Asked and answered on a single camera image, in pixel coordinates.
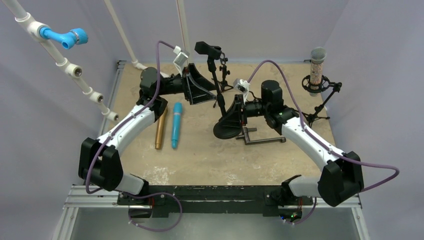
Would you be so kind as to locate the glitter silver-head microphone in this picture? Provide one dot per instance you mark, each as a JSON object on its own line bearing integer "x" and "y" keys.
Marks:
{"x": 317, "y": 57}

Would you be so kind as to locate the blue microphone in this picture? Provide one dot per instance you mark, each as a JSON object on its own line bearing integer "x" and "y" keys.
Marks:
{"x": 176, "y": 124}

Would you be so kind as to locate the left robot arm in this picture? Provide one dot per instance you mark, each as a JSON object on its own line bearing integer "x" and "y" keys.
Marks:
{"x": 100, "y": 162}

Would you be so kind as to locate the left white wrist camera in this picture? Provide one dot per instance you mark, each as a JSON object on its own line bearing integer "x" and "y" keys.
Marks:
{"x": 181, "y": 57}

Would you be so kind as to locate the black round-base microphone stand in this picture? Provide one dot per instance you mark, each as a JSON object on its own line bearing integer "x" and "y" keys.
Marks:
{"x": 221, "y": 128}

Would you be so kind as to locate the gold microphone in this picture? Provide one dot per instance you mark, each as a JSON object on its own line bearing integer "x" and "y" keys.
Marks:
{"x": 161, "y": 122}

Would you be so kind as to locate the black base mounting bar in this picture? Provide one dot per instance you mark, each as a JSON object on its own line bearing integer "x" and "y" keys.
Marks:
{"x": 267, "y": 200}

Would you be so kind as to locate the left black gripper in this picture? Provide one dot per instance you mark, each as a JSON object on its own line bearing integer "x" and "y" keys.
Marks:
{"x": 193, "y": 93}

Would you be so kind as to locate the white PVC pipe frame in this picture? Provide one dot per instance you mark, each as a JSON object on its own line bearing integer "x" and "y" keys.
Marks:
{"x": 73, "y": 71}

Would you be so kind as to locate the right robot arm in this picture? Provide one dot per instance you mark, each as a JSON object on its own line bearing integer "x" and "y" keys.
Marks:
{"x": 341, "y": 173}

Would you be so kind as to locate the dark grey metal pipe fitting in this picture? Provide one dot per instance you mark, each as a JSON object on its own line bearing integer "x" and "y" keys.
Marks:
{"x": 248, "y": 141}

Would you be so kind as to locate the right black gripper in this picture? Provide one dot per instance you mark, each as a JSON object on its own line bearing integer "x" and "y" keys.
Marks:
{"x": 240, "y": 109}

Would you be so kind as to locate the black tripod microphone stand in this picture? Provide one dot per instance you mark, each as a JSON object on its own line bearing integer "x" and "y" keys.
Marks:
{"x": 223, "y": 84}

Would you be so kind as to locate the blue pipe fitting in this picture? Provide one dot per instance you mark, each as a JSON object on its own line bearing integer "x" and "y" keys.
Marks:
{"x": 76, "y": 36}

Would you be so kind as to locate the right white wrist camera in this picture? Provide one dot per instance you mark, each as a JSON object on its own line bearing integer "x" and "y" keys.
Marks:
{"x": 243, "y": 87}

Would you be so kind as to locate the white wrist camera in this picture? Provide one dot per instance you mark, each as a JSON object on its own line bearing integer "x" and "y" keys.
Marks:
{"x": 181, "y": 57}
{"x": 243, "y": 87}

